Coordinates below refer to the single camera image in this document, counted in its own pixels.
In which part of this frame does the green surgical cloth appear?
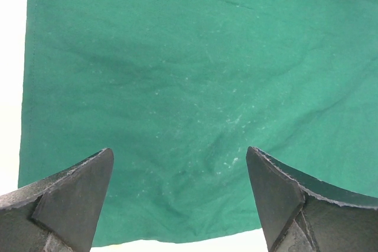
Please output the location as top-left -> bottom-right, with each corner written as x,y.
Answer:
18,0 -> 377,246

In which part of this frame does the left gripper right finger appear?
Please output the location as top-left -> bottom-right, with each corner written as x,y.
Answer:
246,147 -> 377,251

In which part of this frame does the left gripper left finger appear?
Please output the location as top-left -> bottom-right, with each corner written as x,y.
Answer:
1,149 -> 114,251

